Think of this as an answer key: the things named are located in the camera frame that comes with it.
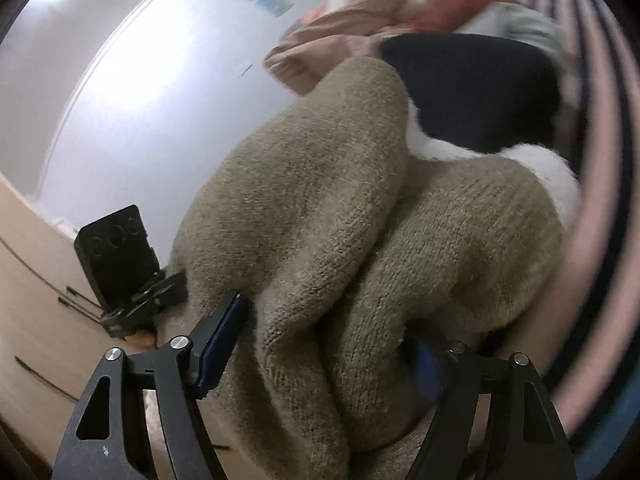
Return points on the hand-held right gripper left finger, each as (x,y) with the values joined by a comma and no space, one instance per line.
(220,347)

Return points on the striped bed sheet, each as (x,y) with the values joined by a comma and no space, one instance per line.
(600,185)

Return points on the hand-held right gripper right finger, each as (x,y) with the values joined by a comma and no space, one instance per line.
(430,375)

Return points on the brown knitted sweater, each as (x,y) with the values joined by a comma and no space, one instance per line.
(320,210)

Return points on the light grey-blue cloth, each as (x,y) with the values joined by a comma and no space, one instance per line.
(520,25)

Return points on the navy garment with white fleece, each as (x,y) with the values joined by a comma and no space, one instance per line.
(475,90)

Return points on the small blue wall poster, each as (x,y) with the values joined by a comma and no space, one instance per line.
(270,1)

